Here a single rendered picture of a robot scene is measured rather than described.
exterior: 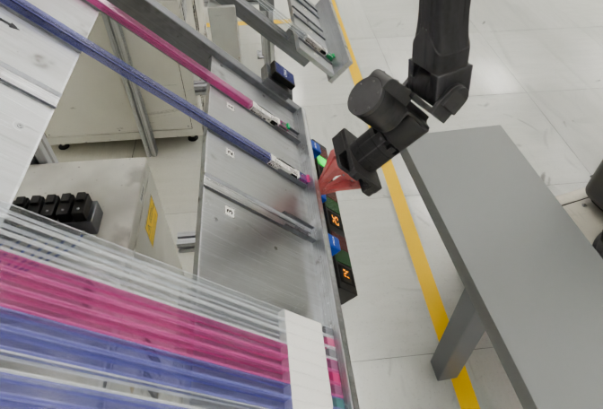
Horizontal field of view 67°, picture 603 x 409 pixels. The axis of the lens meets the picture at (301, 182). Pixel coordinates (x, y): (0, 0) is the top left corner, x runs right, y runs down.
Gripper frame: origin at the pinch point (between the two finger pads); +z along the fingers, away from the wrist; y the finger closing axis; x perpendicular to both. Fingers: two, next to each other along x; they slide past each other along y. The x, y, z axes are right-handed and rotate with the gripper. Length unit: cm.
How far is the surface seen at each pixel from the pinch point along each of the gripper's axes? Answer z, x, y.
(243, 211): 1.4, -15.2, 12.1
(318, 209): -0.8, -2.5, 6.3
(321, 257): 0.1, -2.5, 14.7
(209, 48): 0.5, -22.7, -19.8
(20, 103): 1.5, -42.3, 13.0
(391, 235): 28, 73, -44
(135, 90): 65, -11, -93
